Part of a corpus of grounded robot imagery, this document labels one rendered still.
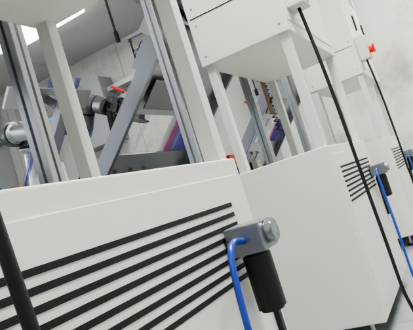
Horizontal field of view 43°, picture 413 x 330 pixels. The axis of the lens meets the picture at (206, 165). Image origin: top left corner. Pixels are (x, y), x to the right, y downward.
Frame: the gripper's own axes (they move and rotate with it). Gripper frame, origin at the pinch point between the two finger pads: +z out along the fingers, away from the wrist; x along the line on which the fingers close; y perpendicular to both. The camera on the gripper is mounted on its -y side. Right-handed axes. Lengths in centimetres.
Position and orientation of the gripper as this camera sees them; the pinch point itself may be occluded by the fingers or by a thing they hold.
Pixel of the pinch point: (144, 122)
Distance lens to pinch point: 215.0
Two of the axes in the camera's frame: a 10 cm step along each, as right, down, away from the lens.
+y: 2.1, -9.6, -1.7
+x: 4.3, -0.6, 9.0
